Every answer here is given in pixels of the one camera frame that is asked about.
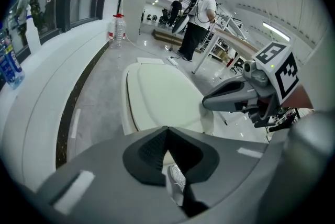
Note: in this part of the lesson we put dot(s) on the wooden step platform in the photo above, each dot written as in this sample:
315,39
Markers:
163,34

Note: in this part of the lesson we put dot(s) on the long ceiling light panel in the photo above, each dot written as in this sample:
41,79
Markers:
276,30

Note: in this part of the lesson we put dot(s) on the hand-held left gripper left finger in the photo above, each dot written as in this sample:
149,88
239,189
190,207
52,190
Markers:
112,191

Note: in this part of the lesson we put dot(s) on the white spray bottle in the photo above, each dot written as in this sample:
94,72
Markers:
32,34

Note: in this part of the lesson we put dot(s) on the beige pedal trash bin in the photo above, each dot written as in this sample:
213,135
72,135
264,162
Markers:
162,97

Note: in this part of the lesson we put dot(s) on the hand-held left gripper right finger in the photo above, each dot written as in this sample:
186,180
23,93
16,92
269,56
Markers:
235,178

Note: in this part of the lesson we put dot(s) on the blue label water bottle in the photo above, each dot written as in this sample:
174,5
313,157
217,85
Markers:
11,66

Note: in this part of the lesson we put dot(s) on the person's right forearm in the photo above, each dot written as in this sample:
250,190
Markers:
297,97

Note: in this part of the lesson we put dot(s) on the person's white sneaker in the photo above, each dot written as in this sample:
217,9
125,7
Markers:
176,181

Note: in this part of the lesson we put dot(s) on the white metal shelf rack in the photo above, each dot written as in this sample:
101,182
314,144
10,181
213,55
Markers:
230,22

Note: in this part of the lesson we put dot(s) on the wooden table white legs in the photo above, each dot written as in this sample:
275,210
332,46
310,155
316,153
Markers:
235,42

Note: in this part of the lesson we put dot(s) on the white round floor fan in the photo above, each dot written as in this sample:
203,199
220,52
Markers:
180,24

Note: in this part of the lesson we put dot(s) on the white power strip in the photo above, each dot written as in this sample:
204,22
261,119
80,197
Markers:
172,61

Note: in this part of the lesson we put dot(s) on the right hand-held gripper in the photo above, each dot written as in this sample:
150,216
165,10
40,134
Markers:
280,71

